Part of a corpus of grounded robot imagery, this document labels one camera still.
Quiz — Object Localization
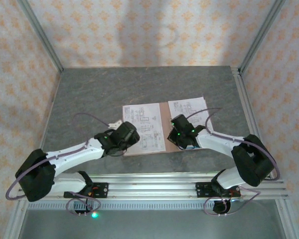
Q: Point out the aluminium mounting rail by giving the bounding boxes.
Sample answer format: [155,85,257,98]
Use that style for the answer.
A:
[16,173,289,200]

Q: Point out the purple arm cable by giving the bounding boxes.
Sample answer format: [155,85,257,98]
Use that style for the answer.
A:
[186,107,281,217]
[5,112,116,218]

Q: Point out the aluminium frame post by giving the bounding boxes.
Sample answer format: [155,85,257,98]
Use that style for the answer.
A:
[238,0,287,74]
[19,0,65,74]

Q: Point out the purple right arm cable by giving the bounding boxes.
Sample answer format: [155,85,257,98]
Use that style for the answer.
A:
[186,107,281,217]

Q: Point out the slotted grey cable duct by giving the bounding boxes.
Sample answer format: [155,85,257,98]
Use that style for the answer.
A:
[27,202,277,211]

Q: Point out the aluminium side rail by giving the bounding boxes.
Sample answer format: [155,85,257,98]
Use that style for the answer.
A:
[230,66,274,180]

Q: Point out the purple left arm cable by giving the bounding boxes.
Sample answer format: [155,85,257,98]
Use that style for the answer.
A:
[5,112,116,218]

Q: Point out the grey metal panel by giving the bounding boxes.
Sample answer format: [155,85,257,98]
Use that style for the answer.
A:
[19,209,285,239]

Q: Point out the brown paper folder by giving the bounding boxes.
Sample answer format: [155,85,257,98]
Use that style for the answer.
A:
[122,101,208,157]

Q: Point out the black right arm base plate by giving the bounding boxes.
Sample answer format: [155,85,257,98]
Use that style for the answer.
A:
[195,182,241,199]

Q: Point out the aluminium frame leg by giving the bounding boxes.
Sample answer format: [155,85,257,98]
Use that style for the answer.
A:
[275,199,294,239]
[5,199,28,239]

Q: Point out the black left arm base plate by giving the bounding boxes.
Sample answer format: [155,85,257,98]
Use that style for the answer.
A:
[63,182,109,199]

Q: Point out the white technical drawing sheet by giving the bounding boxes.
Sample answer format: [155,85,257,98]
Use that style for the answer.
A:
[122,103,166,156]
[167,97,214,140]

